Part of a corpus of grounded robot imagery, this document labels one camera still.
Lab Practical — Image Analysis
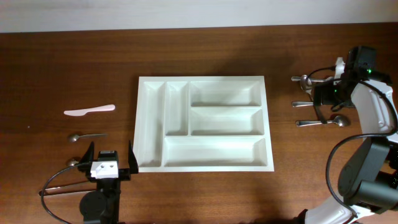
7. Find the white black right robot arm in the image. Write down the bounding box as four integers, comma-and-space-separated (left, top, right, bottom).
293, 46, 397, 223

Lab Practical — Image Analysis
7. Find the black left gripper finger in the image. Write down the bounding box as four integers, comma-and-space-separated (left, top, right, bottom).
80, 142, 95, 164
128, 140, 139, 174

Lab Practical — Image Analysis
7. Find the small metal teaspoon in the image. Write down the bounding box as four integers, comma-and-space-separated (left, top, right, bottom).
68, 133, 107, 142
66, 157, 80, 167

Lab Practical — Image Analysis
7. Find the large metal spoon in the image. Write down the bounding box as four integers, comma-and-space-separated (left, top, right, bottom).
299, 75, 312, 91
295, 115, 351, 127

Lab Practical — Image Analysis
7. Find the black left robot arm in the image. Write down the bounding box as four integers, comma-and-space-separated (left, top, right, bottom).
78, 142, 139, 224

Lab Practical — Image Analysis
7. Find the pink plastic knife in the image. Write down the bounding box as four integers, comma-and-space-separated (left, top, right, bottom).
63, 105, 116, 116

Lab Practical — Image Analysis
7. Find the metal fork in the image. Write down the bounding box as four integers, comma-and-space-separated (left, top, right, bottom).
291, 101, 313, 107
291, 75, 334, 83

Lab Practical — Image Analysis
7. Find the white plastic cutlery tray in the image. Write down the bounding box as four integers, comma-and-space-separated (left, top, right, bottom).
132, 76, 274, 172

